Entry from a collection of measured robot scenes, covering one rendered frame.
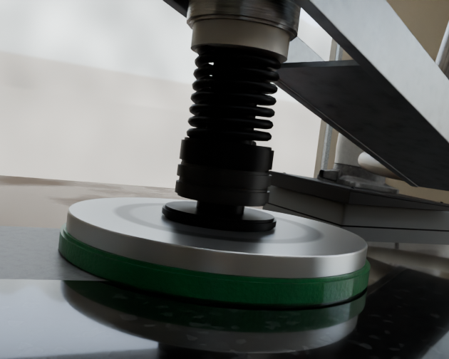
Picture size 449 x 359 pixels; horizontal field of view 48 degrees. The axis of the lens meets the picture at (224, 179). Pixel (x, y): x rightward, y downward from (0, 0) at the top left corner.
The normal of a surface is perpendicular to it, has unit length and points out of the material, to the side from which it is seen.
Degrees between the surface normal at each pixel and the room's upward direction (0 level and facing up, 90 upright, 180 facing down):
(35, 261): 0
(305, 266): 90
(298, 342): 0
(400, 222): 90
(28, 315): 0
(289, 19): 90
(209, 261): 90
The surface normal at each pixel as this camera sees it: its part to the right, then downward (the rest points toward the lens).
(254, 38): 0.27, 0.10
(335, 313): 0.12, -0.99
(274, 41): 0.61, 0.13
